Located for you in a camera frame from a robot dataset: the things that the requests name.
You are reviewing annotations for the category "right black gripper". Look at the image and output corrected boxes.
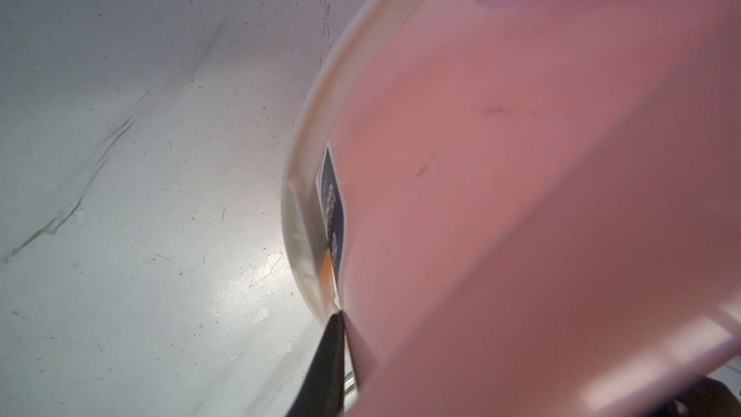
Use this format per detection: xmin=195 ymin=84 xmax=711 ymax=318
xmin=653 ymin=378 xmax=740 ymax=417

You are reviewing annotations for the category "pink plastic bucket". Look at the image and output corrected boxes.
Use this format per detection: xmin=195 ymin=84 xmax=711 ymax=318
xmin=281 ymin=0 xmax=740 ymax=416

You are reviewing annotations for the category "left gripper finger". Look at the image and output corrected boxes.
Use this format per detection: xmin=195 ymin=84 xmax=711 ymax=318
xmin=287 ymin=311 xmax=345 ymax=417

